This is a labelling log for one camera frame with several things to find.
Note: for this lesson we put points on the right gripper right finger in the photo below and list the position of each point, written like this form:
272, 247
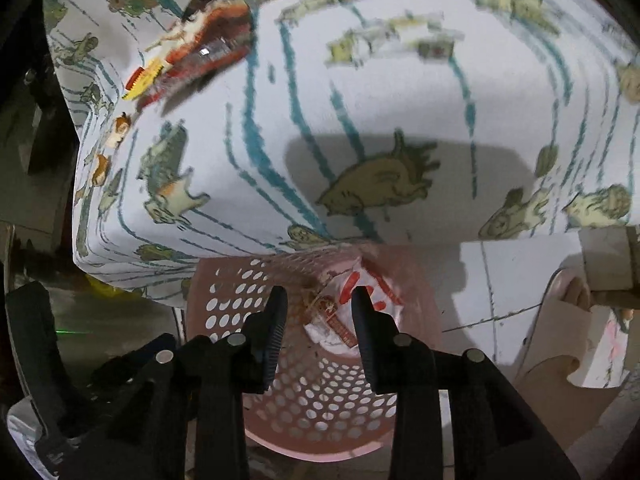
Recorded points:
393, 361

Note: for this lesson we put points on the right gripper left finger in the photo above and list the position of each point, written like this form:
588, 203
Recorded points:
264, 332

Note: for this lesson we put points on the red white snack wrapper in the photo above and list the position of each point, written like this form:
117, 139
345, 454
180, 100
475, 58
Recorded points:
210, 36

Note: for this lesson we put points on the crumpled wrappers in basket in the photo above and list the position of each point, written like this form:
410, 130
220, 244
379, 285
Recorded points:
328, 318

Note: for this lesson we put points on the pink perforated plastic basket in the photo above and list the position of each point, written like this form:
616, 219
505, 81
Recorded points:
319, 407

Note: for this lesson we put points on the person's bare foot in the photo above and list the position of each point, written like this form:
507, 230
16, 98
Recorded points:
574, 364

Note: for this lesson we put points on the white dinosaur print cloth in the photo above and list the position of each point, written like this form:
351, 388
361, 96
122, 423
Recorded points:
397, 122

